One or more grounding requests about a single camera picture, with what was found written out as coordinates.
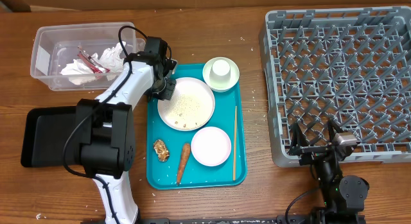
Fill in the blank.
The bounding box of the orange carrot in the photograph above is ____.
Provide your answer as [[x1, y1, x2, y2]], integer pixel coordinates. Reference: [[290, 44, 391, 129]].
[[176, 143, 191, 185]]

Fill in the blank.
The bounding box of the black tray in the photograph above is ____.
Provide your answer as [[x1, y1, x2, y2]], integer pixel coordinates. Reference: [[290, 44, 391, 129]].
[[21, 104, 96, 168]]

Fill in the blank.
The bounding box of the white napkin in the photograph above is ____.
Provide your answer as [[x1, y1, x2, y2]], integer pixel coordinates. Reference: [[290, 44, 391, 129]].
[[60, 41, 127, 85]]

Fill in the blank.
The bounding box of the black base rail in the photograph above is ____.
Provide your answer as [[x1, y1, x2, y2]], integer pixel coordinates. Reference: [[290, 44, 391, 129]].
[[138, 215, 366, 224]]

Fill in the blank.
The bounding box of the small white plate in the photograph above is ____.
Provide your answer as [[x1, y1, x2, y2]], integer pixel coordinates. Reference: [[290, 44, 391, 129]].
[[191, 126, 231, 167]]

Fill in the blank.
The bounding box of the pale green saucer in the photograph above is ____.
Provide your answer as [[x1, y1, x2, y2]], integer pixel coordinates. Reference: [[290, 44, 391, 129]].
[[202, 57, 240, 92]]

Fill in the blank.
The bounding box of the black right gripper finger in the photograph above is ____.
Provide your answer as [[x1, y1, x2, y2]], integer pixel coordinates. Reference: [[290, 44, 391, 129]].
[[290, 122, 310, 148], [327, 119, 344, 146]]

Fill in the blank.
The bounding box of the large white plate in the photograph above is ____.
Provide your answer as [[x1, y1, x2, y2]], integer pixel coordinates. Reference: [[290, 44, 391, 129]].
[[157, 77, 216, 131]]

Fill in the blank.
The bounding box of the pile of rice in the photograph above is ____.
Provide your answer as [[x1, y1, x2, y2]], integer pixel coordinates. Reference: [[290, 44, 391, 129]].
[[170, 95, 209, 129]]

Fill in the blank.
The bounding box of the wooden chopstick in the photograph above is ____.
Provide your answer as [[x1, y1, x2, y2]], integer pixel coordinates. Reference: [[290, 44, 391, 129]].
[[232, 106, 238, 181]]

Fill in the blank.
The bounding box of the grey dishwasher rack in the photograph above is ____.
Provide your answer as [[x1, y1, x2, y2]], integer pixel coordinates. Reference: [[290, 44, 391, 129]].
[[259, 6, 410, 168]]

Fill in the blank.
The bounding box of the white upturned cup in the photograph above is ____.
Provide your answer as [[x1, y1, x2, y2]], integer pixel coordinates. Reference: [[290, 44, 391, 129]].
[[209, 59, 231, 83]]

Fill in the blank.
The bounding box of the brown walnut food scrap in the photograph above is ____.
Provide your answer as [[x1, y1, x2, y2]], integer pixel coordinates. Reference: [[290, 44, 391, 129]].
[[153, 139, 170, 162]]

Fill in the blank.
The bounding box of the teal serving tray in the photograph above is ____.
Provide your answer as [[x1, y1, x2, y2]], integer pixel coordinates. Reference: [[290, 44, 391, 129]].
[[146, 83, 247, 190]]

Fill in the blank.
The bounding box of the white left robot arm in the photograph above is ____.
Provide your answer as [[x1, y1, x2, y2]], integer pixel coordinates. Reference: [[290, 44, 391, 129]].
[[68, 37, 177, 223]]

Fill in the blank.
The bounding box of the clear plastic bin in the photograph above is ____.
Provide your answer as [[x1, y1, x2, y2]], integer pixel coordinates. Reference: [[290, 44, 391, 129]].
[[30, 22, 145, 91]]

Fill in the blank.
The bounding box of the red snack wrapper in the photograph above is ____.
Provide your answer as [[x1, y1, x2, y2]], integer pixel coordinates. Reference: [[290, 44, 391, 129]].
[[78, 46, 110, 73]]

